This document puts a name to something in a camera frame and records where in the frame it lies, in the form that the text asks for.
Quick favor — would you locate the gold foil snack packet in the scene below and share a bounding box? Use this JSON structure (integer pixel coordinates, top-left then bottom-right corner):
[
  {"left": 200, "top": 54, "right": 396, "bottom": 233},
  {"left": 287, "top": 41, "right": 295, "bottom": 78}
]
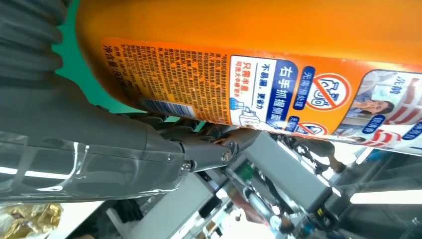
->
[{"left": 0, "top": 203, "right": 64, "bottom": 239}]

